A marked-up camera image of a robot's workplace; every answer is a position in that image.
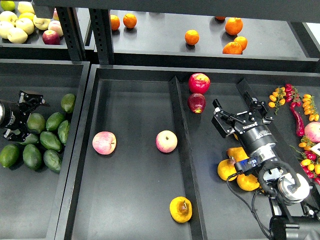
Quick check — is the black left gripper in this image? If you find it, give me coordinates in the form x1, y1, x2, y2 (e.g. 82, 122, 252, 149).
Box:
0, 90, 50, 143

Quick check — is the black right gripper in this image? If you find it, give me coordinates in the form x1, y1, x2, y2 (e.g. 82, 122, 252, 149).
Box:
211, 90, 277, 162

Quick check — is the dark green avocado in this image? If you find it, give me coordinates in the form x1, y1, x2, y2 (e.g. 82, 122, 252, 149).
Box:
43, 149, 62, 173

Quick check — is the yellow pear brown stem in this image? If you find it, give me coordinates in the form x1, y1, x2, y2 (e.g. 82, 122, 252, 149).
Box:
169, 196, 193, 224

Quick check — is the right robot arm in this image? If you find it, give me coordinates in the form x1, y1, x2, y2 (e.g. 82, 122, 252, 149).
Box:
211, 91, 320, 240

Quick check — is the dark avocado lying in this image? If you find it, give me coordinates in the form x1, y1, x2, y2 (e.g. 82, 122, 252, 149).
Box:
39, 131, 63, 152

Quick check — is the yellow pear middle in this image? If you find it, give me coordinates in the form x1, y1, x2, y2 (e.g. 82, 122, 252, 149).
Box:
226, 147, 249, 162

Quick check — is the bright green avocado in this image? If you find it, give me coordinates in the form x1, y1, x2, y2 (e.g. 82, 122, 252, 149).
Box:
0, 144, 20, 168

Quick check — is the green avocado lower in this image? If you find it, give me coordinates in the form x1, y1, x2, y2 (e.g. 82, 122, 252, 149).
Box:
22, 144, 42, 170

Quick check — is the green avocado top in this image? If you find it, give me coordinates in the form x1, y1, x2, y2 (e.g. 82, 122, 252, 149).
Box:
60, 93, 76, 114

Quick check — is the yellow pear left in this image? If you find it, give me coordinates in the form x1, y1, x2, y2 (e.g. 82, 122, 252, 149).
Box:
217, 156, 237, 181

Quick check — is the orange cherry tomato vine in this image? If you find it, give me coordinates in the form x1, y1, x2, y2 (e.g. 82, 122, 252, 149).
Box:
268, 87, 287, 115

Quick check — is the dark red apple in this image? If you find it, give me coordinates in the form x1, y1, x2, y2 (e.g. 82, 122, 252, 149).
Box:
187, 93, 206, 114

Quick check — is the bright red apple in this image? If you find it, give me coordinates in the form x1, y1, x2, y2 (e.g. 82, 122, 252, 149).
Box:
188, 73, 211, 95

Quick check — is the red chili pepper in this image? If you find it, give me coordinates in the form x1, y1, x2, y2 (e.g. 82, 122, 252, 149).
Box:
289, 102, 305, 137

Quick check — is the orange front right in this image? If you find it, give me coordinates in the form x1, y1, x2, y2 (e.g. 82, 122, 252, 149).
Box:
222, 41, 243, 55

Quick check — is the pink peach right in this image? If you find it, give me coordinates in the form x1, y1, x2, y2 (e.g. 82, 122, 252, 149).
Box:
304, 122, 320, 143

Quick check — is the orange small right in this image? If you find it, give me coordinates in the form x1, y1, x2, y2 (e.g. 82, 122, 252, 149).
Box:
234, 36, 248, 51

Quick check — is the pink apple centre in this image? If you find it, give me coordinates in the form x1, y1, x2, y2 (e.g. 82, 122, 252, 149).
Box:
155, 130, 178, 153

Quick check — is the pink apple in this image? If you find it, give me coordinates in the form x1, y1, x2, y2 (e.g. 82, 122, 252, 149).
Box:
92, 131, 117, 155
155, 130, 178, 153

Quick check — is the pale yellow apple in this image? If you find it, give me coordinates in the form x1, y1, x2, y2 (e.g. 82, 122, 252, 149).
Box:
7, 27, 28, 44

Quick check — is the red apple on shelf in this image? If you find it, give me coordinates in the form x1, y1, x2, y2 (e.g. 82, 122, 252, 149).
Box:
42, 29, 61, 45

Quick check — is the black left tray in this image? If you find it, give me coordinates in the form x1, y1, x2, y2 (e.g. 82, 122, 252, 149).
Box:
0, 59, 90, 240

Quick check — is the black tray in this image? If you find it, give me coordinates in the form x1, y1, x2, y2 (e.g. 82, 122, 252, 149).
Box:
0, 59, 90, 240
55, 65, 320, 240

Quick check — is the pink apple left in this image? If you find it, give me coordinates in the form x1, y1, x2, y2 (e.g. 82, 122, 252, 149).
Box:
92, 131, 117, 155

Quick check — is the large orange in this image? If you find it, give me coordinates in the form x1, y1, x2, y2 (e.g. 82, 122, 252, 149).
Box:
224, 17, 244, 36

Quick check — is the orange centre shelf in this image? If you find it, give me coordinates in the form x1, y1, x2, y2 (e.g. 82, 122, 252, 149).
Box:
184, 29, 200, 46

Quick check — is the black centre tray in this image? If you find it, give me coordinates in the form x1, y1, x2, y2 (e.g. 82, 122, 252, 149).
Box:
55, 65, 320, 240

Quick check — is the orange on shelf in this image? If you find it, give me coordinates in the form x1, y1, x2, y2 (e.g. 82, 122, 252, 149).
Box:
122, 13, 137, 29

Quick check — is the black shelf post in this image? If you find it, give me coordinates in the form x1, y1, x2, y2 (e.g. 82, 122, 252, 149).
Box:
88, 8, 115, 65

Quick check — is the orange behind post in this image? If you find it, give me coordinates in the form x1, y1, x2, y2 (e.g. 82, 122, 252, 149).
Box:
110, 14, 121, 31

